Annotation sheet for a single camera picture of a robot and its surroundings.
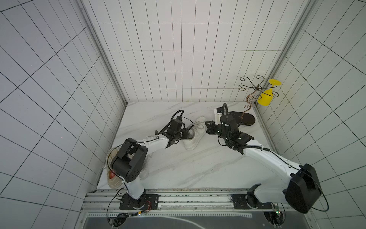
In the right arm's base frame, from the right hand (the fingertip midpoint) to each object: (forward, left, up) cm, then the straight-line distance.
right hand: (206, 119), depth 82 cm
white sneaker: (-28, +34, -16) cm, 47 cm away
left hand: (-1, +12, -15) cm, 20 cm away
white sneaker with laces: (-2, +6, -12) cm, 14 cm away
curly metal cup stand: (+16, -31, +8) cm, 36 cm away
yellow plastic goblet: (+20, -40, 0) cm, 45 cm away
